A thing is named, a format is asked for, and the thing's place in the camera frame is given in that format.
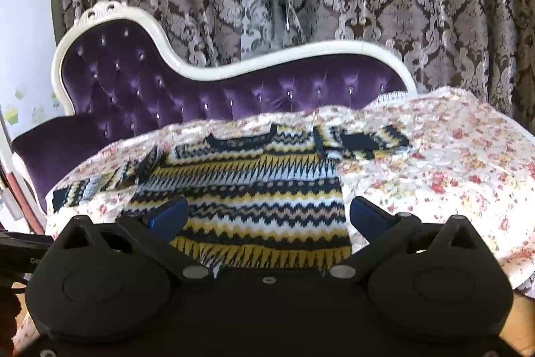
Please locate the floral printed blanket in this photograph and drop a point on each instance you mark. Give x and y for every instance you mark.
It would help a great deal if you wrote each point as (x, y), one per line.
(451, 173)

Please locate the zigzag patterned knit sweater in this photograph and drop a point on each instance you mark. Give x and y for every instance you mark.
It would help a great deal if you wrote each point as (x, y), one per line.
(259, 194)

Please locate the purple tufted velvet headboard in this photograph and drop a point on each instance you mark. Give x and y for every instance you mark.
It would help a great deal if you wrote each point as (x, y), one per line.
(146, 89)

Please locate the cupcake wall sticker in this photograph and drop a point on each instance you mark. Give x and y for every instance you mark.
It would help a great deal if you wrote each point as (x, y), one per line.
(11, 117)
(38, 114)

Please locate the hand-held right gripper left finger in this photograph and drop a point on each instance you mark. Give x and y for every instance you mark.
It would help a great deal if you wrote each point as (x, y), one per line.
(169, 215)

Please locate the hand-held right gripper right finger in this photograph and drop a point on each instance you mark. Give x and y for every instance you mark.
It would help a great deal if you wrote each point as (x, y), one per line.
(368, 215)

